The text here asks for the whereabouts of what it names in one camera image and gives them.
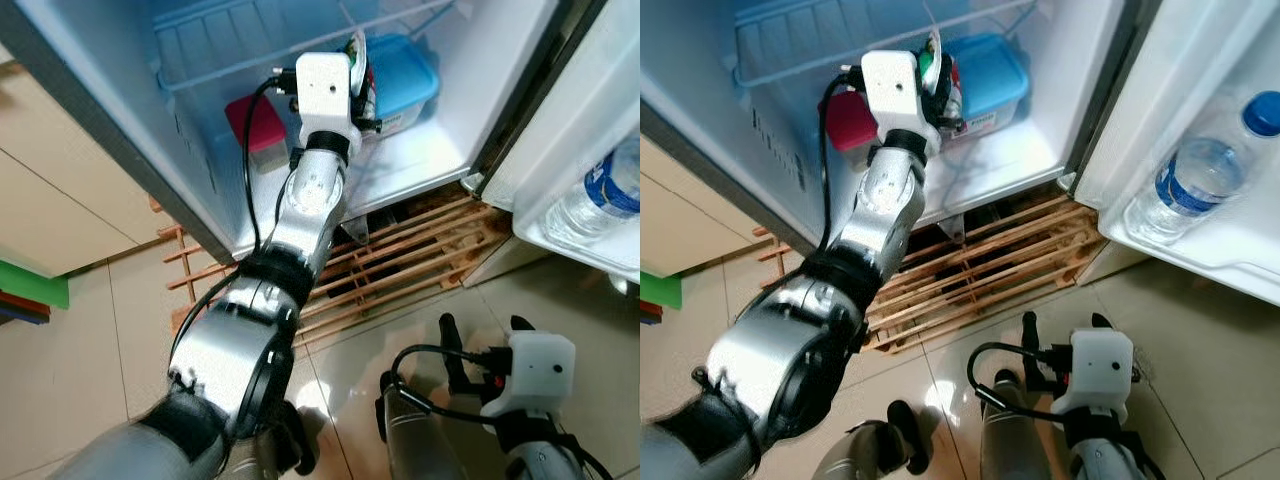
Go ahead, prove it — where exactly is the wooden slatted pallet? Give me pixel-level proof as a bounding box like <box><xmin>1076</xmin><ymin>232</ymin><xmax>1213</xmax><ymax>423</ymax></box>
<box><xmin>753</xmin><ymin>180</ymin><xmax>1113</xmax><ymax>358</ymax></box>
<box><xmin>150</xmin><ymin>180</ymin><xmax>517</xmax><ymax>353</ymax></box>

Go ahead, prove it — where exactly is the fridge door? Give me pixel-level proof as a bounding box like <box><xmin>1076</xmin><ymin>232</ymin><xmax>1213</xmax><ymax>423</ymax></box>
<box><xmin>1073</xmin><ymin>0</ymin><xmax>1280</xmax><ymax>308</ymax></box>
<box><xmin>478</xmin><ymin>0</ymin><xmax>641</xmax><ymax>288</ymax></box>

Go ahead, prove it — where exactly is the red box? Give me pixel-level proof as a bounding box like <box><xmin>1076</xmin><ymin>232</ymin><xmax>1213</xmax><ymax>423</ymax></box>
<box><xmin>224</xmin><ymin>94</ymin><xmax>293</xmax><ymax>158</ymax></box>
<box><xmin>821</xmin><ymin>90</ymin><xmax>873</xmax><ymax>154</ymax></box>

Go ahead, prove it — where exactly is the white wire fridge shelf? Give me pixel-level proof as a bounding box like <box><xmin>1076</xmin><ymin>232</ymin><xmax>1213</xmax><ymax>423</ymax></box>
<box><xmin>733</xmin><ymin>0</ymin><xmax>1043</xmax><ymax>91</ymax></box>
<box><xmin>153</xmin><ymin>0</ymin><xmax>473</xmax><ymax>93</ymax></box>

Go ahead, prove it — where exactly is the clear water bottle blue label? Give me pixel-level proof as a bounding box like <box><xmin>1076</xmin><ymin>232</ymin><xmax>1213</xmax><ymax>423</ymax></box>
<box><xmin>1123</xmin><ymin>91</ymin><xmax>1280</xmax><ymax>248</ymax></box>
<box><xmin>544</xmin><ymin>138</ymin><xmax>641</xmax><ymax>248</ymax></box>

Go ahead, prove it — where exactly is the blue lidded food container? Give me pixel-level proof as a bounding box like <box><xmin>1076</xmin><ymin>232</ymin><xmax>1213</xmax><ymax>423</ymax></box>
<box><xmin>944</xmin><ymin>33</ymin><xmax>1032</xmax><ymax>138</ymax></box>
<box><xmin>362</xmin><ymin>34</ymin><xmax>442</xmax><ymax>138</ymax></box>

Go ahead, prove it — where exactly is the green foam mat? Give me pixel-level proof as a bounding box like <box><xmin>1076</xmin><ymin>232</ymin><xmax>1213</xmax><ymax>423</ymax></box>
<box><xmin>640</xmin><ymin>269</ymin><xmax>685</xmax><ymax>328</ymax></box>
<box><xmin>0</xmin><ymin>257</ymin><xmax>71</xmax><ymax>328</ymax></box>

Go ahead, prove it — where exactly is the robot left leg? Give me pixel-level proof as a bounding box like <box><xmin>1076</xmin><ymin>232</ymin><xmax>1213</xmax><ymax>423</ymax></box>
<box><xmin>812</xmin><ymin>398</ymin><xmax>933</xmax><ymax>480</ymax></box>
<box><xmin>215</xmin><ymin>398</ymin><xmax>318</xmax><ymax>480</ymax></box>

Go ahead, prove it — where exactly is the green white food packet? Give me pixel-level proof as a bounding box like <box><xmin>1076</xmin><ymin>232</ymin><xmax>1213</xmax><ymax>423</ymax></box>
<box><xmin>919</xmin><ymin>27</ymin><xmax>951</xmax><ymax>98</ymax></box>
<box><xmin>339</xmin><ymin>29</ymin><xmax>374</xmax><ymax>103</ymax></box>

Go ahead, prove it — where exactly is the grey steel fridge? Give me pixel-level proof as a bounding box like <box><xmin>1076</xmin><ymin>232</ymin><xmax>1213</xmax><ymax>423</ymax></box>
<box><xmin>640</xmin><ymin>0</ymin><xmax>1163</xmax><ymax>258</ymax></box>
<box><xmin>0</xmin><ymin>0</ymin><xmax>606</xmax><ymax>263</ymax></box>

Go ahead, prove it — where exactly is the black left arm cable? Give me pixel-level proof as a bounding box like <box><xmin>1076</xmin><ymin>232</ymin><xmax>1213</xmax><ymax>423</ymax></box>
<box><xmin>818</xmin><ymin>71</ymin><xmax>867</xmax><ymax>253</ymax></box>
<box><xmin>238</xmin><ymin>69</ymin><xmax>301</xmax><ymax>253</ymax></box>

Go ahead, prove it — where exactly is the beige kitchen cabinet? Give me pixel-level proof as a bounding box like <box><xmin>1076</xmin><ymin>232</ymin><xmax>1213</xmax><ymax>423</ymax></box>
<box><xmin>640</xmin><ymin>133</ymin><xmax>738</xmax><ymax>278</ymax></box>
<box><xmin>0</xmin><ymin>58</ymin><xmax>167</xmax><ymax>278</ymax></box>

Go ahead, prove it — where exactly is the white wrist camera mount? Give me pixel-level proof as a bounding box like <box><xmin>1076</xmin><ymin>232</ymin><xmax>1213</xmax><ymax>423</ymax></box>
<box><xmin>294</xmin><ymin>51</ymin><xmax>364</xmax><ymax>152</ymax></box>
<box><xmin>1049</xmin><ymin>329</ymin><xmax>1137</xmax><ymax>420</ymax></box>
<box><xmin>859</xmin><ymin>49</ymin><xmax>923</xmax><ymax>143</ymax></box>
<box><xmin>479</xmin><ymin>332</ymin><xmax>579</xmax><ymax>420</ymax></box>

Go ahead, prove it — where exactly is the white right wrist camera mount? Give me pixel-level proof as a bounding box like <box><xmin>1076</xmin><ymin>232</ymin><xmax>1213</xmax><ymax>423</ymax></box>
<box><xmin>479</xmin><ymin>332</ymin><xmax>579</xmax><ymax>420</ymax></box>
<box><xmin>1049</xmin><ymin>329</ymin><xmax>1137</xmax><ymax>420</ymax></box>

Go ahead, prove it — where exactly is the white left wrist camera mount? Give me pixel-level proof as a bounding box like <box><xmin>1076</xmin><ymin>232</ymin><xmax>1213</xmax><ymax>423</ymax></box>
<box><xmin>294</xmin><ymin>51</ymin><xmax>364</xmax><ymax>152</ymax></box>
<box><xmin>859</xmin><ymin>49</ymin><xmax>923</xmax><ymax>143</ymax></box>

